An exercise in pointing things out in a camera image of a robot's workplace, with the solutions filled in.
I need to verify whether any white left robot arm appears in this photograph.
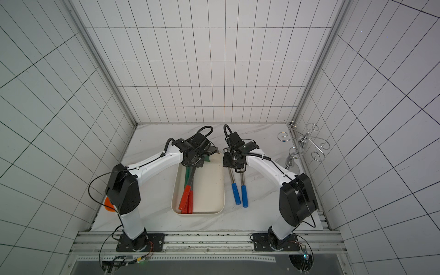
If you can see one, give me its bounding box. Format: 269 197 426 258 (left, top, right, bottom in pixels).
106 132 218 252

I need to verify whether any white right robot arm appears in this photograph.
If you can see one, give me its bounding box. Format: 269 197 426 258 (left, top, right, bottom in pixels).
223 124 317 250

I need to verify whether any cream plastic storage tray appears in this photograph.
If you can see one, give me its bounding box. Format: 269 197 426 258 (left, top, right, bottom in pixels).
171 152 225 215

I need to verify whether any chrome wire cup rack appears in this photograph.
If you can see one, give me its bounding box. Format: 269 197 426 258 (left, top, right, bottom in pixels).
277 121 331 169

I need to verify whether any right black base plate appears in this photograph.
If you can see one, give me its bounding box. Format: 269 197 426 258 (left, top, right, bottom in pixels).
251 233 301 252

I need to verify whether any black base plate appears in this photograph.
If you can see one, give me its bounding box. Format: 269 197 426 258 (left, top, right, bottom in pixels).
116 233 165 253
251 233 301 252

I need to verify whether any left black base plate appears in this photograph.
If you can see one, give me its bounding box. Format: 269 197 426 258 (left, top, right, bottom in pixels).
116 233 165 253

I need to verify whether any aluminium mounting rail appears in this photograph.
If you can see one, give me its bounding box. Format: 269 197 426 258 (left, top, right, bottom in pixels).
70 231 347 262

